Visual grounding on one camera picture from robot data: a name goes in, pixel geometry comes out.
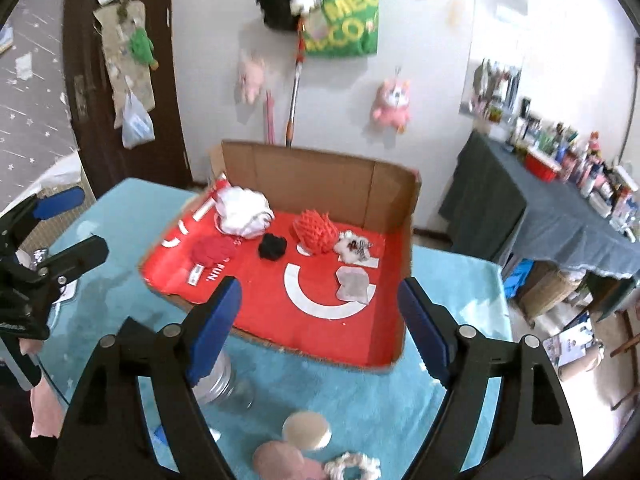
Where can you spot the green tote bag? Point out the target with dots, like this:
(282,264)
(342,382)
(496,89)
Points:
(340,29)

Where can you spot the teal table towel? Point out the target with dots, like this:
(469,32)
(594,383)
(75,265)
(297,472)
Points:
(385,416)

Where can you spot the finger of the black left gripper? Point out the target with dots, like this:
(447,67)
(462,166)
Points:
(17,223)
(91,253)

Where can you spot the grey felt piece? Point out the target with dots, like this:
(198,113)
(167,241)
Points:
(353,284)

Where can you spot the broom stick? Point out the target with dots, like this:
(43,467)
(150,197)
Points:
(299,62)

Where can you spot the red cardboard box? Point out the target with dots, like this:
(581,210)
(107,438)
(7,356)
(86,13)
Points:
(291,303)

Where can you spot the green plush on door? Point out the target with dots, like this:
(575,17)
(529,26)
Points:
(142,49)

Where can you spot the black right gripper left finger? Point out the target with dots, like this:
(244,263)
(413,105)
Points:
(134,414)

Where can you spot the red basin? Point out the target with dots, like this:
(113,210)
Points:
(541,166)

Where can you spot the plastic bag on door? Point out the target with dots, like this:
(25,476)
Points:
(137,125)

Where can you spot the beige crochet scrunchie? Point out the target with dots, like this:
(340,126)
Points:
(353,466)

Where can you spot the black scrunchie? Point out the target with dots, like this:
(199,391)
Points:
(272,247)

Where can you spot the small glass jar gold contents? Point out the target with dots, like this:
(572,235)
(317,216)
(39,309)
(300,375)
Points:
(307,431)

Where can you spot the white plush keychain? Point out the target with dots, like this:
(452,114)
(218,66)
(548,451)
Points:
(303,7)

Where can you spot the wall mirror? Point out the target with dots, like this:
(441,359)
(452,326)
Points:
(496,59)

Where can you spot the pink beige powder puff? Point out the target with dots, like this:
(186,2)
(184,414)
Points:
(278,460)

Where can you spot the dark brown door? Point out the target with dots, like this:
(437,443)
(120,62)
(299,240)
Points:
(99,71)

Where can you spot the pink cat plush on wall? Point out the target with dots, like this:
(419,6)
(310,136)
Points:
(391,107)

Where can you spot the grey cloth side table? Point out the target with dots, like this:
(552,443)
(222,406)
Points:
(496,209)

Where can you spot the tall dark tea jar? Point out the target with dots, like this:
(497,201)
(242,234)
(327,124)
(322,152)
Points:
(222,388)

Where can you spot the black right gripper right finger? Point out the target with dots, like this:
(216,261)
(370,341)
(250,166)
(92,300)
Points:
(532,435)

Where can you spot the small white plush doll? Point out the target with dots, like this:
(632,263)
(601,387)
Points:
(352,248)

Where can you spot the red crochet hat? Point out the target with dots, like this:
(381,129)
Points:
(315,232)

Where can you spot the person's left hand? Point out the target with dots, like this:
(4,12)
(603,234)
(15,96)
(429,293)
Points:
(30,347)

